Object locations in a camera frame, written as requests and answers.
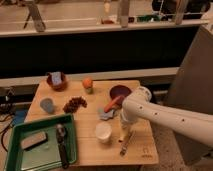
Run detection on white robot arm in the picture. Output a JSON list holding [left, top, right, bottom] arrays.
[[121, 86, 213, 148]]

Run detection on metal fork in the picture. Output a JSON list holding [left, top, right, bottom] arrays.
[[120, 131, 135, 156]]

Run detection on blue-grey cloth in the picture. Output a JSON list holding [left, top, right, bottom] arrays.
[[98, 108, 116, 121]]

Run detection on white paper cup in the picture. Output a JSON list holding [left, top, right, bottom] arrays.
[[95, 122, 112, 143]]

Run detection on purple bowl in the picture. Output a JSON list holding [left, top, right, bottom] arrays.
[[109, 85, 131, 100]]

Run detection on small glass cup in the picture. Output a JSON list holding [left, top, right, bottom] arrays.
[[85, 87, 93, 94]]

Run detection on bunch of dark grapes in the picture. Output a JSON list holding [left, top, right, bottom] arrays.
[[63, 96, 87, 113]]

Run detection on orange fruit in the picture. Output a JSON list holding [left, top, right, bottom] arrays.
[[82, 77, 93, 88]]

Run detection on black ladle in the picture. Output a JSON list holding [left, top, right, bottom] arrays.
[[56, 124, 69, 169]]

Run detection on blue cup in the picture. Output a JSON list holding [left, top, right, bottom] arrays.
[[40, 98, 54, 113]]

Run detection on green plastic tray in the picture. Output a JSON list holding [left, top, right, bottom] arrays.
[[3, 114, 77, 171]]

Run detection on grey sponge block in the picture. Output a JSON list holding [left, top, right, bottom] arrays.
[[21, 131, 47, 150]]

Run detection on black cables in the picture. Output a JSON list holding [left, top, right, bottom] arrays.
[[0, 87, 17, 153]]

